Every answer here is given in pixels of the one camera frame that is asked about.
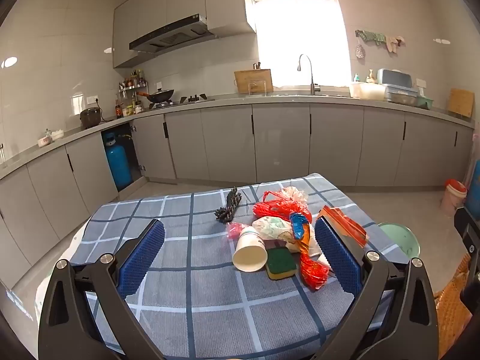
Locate white printed wrapper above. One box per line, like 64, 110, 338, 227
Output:
252, 217, 297, 242

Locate window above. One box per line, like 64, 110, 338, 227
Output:
251, 0, 353, 88

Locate spice rack with bottles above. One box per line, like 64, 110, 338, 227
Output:
114, 69, 148, 118

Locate dark rice cooker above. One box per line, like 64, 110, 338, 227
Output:
80, 107, 103, 128

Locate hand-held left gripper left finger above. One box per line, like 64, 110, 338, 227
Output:
37, 218, 166, 360

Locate gas stove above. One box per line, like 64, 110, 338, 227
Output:
149, 93, 215, 109

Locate blue plastic wrapper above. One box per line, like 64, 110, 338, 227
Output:
289, 212, 311, 241

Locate green yellow sponge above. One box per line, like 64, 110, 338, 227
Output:
265, 247, 298, 281

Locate clear plastic bag red print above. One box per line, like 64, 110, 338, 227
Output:
279, 186, 309, 205

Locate black wok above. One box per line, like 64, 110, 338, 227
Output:
136, 89, 175, 105

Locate beige gloves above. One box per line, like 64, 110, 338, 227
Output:
385, 35, 406, 53

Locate blue gas cylinder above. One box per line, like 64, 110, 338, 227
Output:
104, 132, 133, 191
466, 158, 480, 211

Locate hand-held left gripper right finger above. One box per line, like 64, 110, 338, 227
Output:
314, 217, 440, 360

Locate orange red wrapper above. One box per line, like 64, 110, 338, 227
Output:
319, 205, 370, 249

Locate green metal basin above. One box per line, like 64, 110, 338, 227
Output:
376, 222, 421, 268

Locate pink plastic wrapper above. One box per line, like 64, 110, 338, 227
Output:
225, 222, 249, 241

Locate green striped towel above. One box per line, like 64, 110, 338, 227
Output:
355, 29, 387, 44

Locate large red mesh bag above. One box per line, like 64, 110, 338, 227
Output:
252, 190, 313, 226

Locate blue checked tablecloth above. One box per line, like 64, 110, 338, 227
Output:
69, 172, 421, 360

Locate range hood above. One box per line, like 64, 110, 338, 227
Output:
129, 13, 217, 54

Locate blue dish drainer box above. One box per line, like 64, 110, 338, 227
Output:
376, 68, 413, 98

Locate steel faucet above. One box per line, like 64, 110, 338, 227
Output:
298, 54, 322, 96

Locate white plastic container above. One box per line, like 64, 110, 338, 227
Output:
349, 81, 387, 101

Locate white paper cup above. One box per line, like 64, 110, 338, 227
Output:
232, 226, 268, 273

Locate wooden cutting board in rack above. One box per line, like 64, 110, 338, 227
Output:
234, 68, 274, 94

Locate grey wall cabinets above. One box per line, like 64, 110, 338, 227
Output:
112, 0, 257, 69

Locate black foam net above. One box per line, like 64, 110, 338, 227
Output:
214, 187, 242, 224

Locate pink bucket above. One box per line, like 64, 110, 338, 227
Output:
439, 179, 469, 217

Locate steel basin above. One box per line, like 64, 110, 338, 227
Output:
389, 91, 419, 106

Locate grey base cabinets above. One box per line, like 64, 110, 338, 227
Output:
0, 102, 475, 283

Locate wooden cutting board on stand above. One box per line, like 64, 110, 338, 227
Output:
448, 88, 475, 118

